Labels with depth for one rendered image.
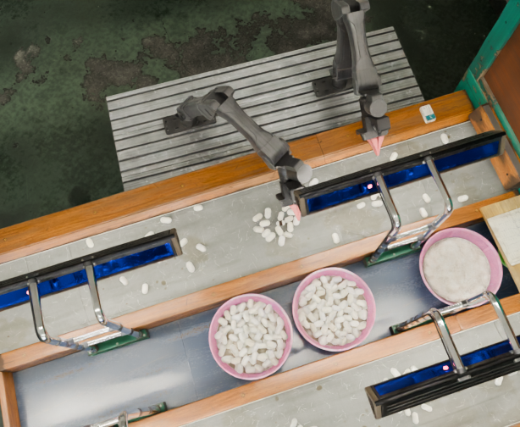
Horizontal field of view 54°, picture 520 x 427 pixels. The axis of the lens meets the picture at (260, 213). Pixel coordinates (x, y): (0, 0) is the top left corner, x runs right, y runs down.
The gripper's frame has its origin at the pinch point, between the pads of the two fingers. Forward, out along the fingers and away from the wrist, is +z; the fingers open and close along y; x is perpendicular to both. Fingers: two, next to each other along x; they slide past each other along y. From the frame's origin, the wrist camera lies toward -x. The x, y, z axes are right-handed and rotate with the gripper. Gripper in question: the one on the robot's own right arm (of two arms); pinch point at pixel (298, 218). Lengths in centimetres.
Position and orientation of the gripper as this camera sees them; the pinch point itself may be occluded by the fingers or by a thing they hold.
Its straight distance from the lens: 170.6
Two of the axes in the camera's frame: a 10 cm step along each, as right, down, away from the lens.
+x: -1.8, -3.5, 9.2
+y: 9.5, -3.0, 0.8
